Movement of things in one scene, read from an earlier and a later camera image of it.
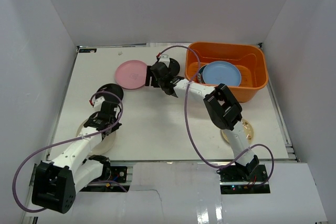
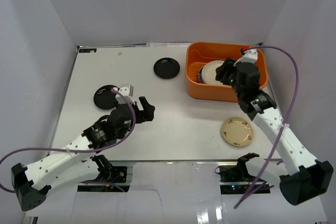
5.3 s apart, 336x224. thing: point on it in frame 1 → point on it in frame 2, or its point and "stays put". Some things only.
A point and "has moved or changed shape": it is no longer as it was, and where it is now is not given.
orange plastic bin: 250,58 stays put
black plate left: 111,88 stays put
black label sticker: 87,50 stays put
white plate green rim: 200,74 stays put
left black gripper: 105,107 → 140,112
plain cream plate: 104,147 has moved or changed shape
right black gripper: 149,74 → 223,72
